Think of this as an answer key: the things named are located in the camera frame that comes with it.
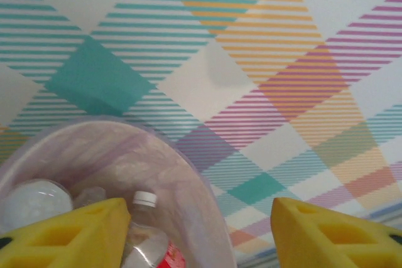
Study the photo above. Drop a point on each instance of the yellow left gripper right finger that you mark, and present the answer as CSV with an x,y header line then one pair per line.
x,y
333,239

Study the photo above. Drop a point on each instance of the purple translucent bin liner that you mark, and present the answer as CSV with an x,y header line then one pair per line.
x,y
125,155

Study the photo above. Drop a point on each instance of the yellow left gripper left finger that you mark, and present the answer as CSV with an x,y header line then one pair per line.
x,y
63,239

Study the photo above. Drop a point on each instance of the white bottle red cap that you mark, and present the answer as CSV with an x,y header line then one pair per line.
x,y
34,202

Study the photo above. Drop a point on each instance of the clear bottle red label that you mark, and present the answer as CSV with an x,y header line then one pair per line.
x,y
150,243

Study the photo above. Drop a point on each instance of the white plastic waste bin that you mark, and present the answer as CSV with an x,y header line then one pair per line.
x,y
216,233

